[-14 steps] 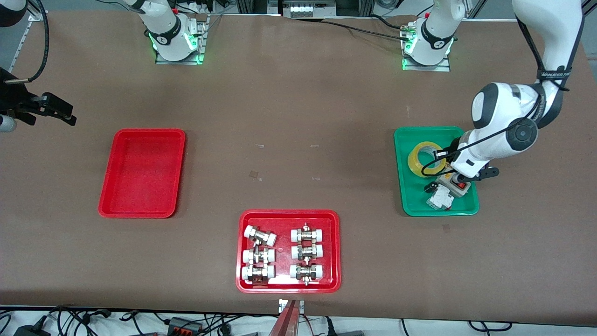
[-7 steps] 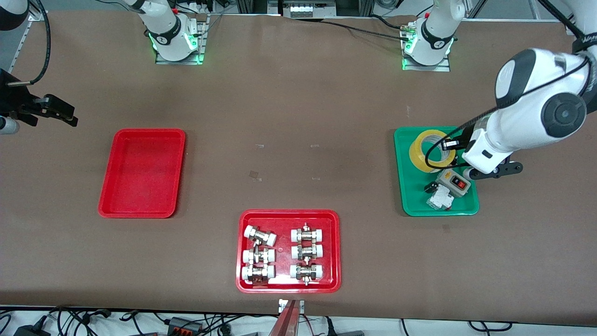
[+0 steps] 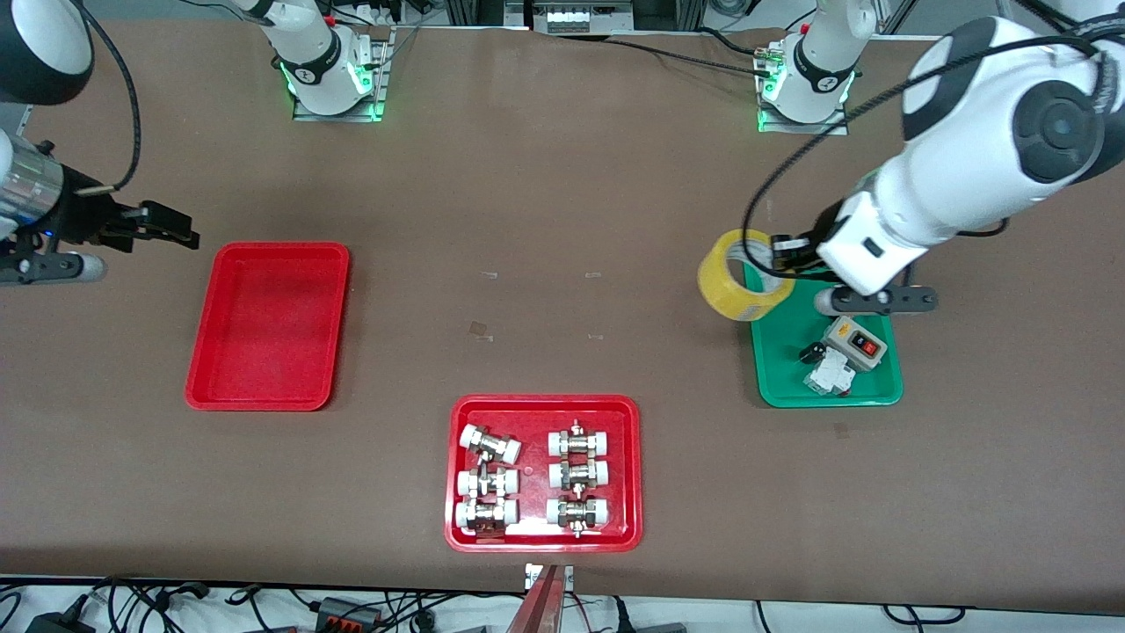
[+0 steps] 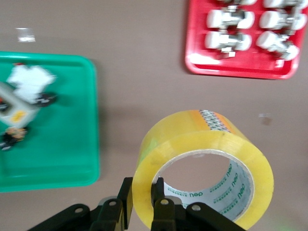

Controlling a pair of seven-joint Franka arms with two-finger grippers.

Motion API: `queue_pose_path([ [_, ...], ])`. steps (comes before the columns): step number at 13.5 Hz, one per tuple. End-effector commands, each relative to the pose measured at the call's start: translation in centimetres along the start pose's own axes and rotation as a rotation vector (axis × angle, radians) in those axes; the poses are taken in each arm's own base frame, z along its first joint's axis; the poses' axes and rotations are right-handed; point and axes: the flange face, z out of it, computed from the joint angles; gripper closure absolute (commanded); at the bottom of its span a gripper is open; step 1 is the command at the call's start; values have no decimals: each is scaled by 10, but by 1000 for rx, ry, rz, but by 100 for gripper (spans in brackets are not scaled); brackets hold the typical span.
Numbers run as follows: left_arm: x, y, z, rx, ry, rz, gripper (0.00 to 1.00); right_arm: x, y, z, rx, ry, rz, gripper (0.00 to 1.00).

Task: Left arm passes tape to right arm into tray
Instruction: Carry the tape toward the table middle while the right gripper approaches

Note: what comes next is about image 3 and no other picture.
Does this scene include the grey switch box red button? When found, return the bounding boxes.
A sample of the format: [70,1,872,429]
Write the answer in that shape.
[822,315,889,374]

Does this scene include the white circuit breaker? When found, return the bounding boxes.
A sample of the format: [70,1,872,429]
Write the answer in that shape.
[806,346,858,398]

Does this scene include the red plastic tray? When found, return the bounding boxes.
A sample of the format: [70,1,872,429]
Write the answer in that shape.
[185,242,351,412]
[444,394,644,554]

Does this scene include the green plastic tray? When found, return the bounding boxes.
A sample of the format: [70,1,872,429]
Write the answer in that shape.
[744,260,904,409]

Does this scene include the black box orange connectors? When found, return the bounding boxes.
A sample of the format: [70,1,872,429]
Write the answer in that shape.
[315,596,385,633]

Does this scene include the white-capped metal pipe fitting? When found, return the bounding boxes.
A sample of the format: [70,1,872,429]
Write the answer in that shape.
[546,494,611,537]
[455,466,519,498]
[548,420,612,458]
[459,424,523,465]
[548,457,611,491]
[454,498,519,535]

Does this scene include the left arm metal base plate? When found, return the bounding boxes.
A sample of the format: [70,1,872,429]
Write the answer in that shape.
[758,44,850,135]

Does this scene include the red metal bar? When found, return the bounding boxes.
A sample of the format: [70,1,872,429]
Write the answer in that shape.
[505,564,563,633]

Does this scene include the yellow tape roll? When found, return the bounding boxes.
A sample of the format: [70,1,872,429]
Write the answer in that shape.
[697,229,796,323]

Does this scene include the black power adapter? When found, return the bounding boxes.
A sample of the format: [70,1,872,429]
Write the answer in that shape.
[25,611,96,633]

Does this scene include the grey power strip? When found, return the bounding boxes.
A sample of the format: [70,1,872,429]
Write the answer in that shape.
[532,0,634,34]

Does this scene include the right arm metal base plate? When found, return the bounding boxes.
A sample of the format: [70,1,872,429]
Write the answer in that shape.
[293,26,389,122]

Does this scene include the thin black table cable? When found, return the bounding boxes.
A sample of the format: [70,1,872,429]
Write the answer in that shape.
[558,33,774,78]

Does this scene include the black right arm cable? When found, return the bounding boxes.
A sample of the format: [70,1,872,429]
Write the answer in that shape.
[75,0,143,194]

